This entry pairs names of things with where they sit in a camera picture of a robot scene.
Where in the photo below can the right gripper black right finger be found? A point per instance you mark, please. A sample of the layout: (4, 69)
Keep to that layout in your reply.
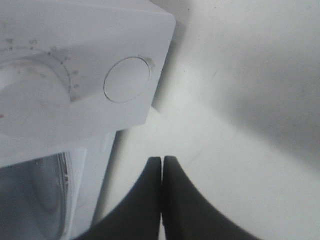
(187, 215)

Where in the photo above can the round white door button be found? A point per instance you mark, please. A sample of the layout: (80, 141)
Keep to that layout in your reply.
(126, 80)

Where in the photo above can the white microwave oven body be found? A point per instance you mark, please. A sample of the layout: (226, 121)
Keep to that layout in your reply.
(52, 169)

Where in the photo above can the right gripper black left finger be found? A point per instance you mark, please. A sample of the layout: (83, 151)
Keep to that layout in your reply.
(138, 215)

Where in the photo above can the lower white timer knob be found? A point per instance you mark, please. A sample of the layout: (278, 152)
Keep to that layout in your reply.
(31, 89)

